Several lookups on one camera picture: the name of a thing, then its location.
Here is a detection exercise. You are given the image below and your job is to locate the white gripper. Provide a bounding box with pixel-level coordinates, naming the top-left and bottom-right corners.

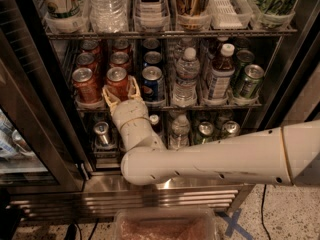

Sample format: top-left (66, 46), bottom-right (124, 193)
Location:
top-left (102, 75), bottom-right (166, 151)

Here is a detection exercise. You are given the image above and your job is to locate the red coke can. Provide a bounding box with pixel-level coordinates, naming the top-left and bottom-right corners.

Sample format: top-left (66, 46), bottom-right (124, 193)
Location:
top-left (72, 67), bottom-right (101, 104)
top-left (76, 52), bottom-right (102, 84)
top-left (106, 67), bottom-right (128, 101)
top-left (80, 40), bottom-right (102, 61)
top-left (109, 52), bottom-right (132, 72)
top-left (112, 39), bottom-right (131, 54)

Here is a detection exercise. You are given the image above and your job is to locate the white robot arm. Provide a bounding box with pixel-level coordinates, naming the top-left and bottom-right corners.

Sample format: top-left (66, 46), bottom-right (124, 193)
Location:
top-left (102, 77), bottom-right (320, 186)

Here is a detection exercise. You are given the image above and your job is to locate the blue pepsi can front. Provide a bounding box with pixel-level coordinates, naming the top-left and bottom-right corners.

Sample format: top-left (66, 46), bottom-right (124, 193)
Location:
top-left (142, 66), bottom-right (164, 102)

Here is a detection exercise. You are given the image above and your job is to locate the blue pepsi can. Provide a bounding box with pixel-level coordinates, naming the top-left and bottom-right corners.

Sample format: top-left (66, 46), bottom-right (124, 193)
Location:
top-left (142, 38), bottom-right (161, 54)
top-left (142, 66), bottom-right (164, 102)
top-left (143, 51), bottom-right (162, 68)

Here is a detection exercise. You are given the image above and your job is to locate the brown bottle lower shelf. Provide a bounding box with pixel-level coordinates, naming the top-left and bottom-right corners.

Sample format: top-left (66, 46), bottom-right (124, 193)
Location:
top-left (149, 114), bottom-right (164, 139)

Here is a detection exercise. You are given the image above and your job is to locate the silver can lower shelf left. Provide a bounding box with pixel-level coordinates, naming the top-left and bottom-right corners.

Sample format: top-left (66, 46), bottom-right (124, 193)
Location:
top-left (94, 121), bottom-right (111, 146)

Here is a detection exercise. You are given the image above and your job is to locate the blue pepsi can middle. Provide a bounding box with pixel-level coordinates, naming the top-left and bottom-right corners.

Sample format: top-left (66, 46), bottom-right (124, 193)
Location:
top-left (143, 51), bottom-right (162, 68)

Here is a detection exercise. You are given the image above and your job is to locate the blue pepsi can back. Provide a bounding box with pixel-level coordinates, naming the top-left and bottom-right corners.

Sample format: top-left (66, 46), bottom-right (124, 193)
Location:
top-left (142, 38), bottom-right (161, 54)

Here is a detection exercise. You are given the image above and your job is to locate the clear water bottle middle shelf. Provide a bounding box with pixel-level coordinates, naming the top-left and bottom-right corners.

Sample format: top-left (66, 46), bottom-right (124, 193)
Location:
top-left (173, 47), bottom-right (200, 107)

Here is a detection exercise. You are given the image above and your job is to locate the water bottle lower shelf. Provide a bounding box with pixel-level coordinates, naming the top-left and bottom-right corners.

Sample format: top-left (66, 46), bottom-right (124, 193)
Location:
top-left (169, 114), bottom-right (190, 149)

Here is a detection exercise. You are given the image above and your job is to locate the green can lower shelf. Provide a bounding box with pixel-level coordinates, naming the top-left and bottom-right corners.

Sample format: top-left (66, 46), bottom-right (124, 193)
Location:
top-left (194, 121), bottom-right (214, 144)

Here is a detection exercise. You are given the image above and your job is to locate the water bottle top shelf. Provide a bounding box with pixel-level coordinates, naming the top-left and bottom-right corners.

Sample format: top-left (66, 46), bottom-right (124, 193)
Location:
top-left (89, 0), bottom-right (128, 33)

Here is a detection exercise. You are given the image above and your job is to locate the glass fridge door left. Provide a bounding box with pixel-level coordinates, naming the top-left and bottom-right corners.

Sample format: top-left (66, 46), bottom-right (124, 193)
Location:
top-left (0, 0), bottom-right (88, 195)

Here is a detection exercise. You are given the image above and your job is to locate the steel fridge base grille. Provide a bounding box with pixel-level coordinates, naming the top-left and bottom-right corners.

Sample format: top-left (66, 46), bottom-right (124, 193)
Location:
top-left (7, 174), bottom-right (253, 222)

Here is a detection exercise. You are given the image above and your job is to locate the tall can top left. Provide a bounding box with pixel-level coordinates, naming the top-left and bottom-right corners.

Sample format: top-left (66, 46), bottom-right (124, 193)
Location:
top-left (37, 0), bottom-right (88, 20)

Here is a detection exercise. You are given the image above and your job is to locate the green can lower right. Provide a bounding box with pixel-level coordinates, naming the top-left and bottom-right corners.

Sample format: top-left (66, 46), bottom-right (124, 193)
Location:
top-left (220, 120), bottom-right (240, 139)

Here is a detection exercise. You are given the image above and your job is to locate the brown tall can top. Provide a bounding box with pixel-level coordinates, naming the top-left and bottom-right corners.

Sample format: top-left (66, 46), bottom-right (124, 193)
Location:
top-left (176, 0), bottom-right (210, 31)

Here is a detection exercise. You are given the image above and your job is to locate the green can middle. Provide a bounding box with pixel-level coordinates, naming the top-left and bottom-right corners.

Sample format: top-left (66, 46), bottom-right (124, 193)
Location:
top-left (231, 49), bottom-right (255, 86)

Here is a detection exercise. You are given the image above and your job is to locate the white empty shelf tray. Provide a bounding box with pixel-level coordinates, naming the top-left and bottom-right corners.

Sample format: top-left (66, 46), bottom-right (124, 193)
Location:
top-left (209, 0), bottom-right (253, 30)

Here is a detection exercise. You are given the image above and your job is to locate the green can front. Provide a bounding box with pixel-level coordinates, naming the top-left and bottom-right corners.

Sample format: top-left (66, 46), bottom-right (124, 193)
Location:
top-left (233, 64), bottom-right (264, 99)

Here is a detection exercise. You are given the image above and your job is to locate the white labelled bottle top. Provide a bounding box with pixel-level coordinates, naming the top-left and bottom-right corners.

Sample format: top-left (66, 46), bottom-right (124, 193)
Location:
top-left (135, 0), bottom-right (168, 24)

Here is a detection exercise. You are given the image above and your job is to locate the brown tea bottle white cap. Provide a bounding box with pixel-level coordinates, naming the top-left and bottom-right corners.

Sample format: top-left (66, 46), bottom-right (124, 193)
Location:
top-left (207, 43), bottom-right (235, 100)

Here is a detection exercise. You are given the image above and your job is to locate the clear plastic bin with contents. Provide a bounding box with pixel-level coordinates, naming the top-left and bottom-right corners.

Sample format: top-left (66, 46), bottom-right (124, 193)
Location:
top-left (112, 207), bottom-right (219, 240)

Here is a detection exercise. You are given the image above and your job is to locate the blue tape cross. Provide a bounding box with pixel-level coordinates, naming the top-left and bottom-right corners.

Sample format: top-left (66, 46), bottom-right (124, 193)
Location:
top-left (218, 208), bottom-right (253, 240)

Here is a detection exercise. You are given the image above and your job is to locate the black cable right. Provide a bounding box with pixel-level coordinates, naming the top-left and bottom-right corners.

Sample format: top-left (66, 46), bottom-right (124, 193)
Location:
top-left (260, 183), bottom-right (272, 240)

